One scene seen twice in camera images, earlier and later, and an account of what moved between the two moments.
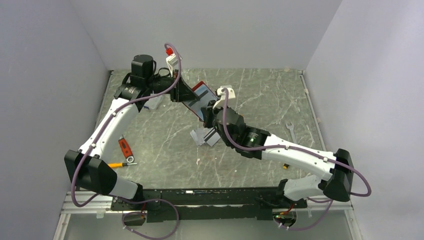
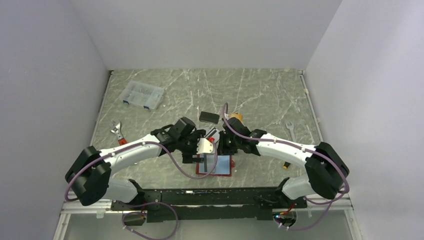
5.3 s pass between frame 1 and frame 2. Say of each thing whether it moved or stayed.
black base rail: stayed
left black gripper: moved
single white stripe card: moved
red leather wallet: moved
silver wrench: stayed
